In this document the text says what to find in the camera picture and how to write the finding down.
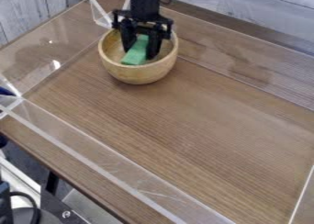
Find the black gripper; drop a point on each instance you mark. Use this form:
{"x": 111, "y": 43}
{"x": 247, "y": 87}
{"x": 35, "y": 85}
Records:
{"x": 140, "y": 19}

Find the green rectangular block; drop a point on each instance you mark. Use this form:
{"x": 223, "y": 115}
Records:
{"x": 135, "y": 55}

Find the brown wooden bowl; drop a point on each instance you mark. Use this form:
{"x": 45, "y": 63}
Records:
{"x": 135, "y": 74}

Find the black table leg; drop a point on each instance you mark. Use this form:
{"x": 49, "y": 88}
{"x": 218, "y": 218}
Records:
{"x": 52, "y": 183}

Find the clear acrylic tray wall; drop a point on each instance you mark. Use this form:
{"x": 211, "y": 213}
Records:
{"x": 207, "y": 147}

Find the grey metal base plate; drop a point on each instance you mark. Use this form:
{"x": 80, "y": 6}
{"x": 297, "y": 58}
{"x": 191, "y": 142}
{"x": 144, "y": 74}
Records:
{"x": 56, "y": 212}

